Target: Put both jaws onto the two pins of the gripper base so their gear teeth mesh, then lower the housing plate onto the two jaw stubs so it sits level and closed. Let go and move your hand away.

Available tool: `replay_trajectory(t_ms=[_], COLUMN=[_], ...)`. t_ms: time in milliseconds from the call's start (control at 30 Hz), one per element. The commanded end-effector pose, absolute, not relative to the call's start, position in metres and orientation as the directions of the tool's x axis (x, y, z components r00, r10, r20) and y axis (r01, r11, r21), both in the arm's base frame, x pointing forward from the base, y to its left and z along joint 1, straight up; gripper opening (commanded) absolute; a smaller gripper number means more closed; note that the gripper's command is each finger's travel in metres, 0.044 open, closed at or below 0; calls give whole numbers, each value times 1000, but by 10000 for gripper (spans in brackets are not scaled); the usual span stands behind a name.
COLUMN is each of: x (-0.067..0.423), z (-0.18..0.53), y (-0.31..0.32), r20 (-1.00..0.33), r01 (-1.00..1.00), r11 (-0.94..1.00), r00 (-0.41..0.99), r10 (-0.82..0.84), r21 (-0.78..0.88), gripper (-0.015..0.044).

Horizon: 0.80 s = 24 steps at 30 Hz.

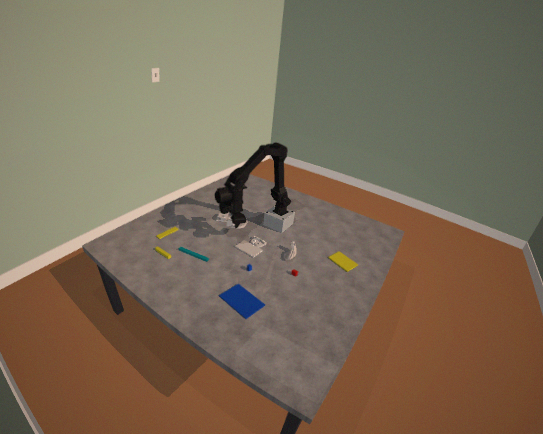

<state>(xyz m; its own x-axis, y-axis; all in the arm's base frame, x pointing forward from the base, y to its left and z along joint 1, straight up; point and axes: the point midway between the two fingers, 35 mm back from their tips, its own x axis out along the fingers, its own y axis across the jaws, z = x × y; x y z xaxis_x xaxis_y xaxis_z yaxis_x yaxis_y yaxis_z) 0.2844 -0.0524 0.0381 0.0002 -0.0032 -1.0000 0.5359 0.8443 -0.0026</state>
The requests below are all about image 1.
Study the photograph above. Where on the yellow rectangular bar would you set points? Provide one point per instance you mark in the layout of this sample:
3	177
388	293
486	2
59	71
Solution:
164	253

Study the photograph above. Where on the teal rectangular bar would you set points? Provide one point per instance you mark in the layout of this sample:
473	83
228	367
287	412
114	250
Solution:
196	255

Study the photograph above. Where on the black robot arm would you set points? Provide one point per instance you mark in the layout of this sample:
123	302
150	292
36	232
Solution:
241	174

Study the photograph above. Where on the blue flat rectangular plate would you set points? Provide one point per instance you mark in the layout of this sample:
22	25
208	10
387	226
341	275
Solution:
242	301

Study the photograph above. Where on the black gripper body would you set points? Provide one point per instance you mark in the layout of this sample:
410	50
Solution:
237	217

